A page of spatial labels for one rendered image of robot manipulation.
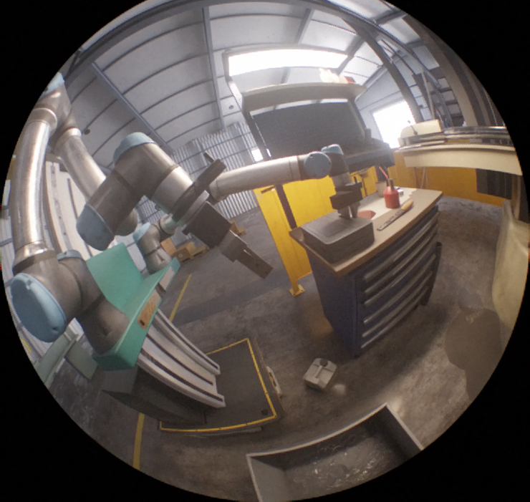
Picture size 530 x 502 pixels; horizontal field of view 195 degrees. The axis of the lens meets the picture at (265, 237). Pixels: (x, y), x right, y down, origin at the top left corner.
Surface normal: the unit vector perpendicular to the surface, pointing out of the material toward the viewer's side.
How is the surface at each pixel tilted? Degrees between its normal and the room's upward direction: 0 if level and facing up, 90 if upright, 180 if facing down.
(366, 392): 0
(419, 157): 90
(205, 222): 97
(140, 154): 90
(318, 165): 90
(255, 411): 0
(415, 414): 0
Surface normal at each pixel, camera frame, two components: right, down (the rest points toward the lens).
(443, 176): -0.90, 0.42
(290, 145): 0.15, 0.26
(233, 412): -0.38, -0.87
